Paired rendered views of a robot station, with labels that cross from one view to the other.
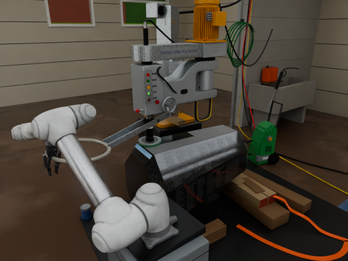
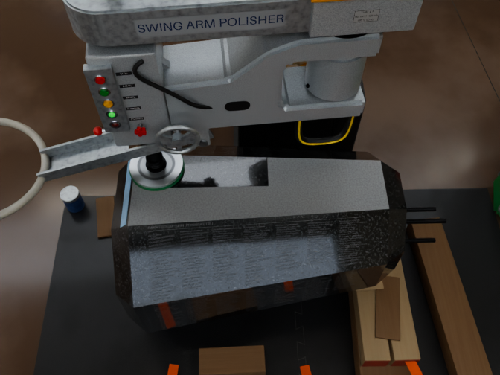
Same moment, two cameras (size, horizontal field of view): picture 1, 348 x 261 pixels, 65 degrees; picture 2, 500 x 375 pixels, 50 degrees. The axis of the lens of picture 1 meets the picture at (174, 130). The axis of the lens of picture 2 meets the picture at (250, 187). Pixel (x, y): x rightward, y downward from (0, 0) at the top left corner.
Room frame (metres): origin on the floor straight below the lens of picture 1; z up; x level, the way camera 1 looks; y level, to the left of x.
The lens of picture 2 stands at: (1.48, -0.71, 2.61)
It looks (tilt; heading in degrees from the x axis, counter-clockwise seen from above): 58 degrees down; 30
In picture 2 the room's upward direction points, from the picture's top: straight up
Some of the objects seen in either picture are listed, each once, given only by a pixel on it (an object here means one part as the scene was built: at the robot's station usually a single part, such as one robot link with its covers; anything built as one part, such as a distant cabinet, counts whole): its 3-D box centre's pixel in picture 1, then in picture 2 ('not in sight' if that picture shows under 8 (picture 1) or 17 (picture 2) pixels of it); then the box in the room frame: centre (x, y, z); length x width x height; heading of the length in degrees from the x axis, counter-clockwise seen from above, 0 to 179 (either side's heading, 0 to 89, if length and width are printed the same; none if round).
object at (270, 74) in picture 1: (271, 73); not in sight; (5.27, -1.88, 1.00); 0.50 x 0.22 x 0.33; 127
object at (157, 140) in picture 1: (149, 140); (156, 165); (2.35, 0.23, 0.84); 0.21 x 0.21 x 0.01
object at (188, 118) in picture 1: (169, 117); not in sight; (3.27, 0.06, 0.76); 0.49 x 0.49 x 0.05; 32
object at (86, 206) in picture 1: (86, 211); (72, 199); (2.30, 0.90, 0.08); 0.10 x 0.10 x 0.13
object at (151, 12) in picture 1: (155, 10); not in sight; (3.20, 0.20, 2.00); 0.20 x 0.18 x 0.15; 32
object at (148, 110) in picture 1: (155, 88); (159, 80); (2.39, 0.16, 1.32); 0.36 x 0.22 x 0.45; 126
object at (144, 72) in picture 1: (147, 87); (108, 100); (2.21, 0.22, 1.37); 0.08 x 0.03 x 0.28; 126
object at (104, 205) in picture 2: not in sight; (106, 216); (2.33, 0.70, 0.02); 0.25 x 0.10 x 0.01; 41
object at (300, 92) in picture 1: (280, 103); not in sight; (5.18, -2.10, 0.43); 1.30 x 0.62 x 0.86; 127
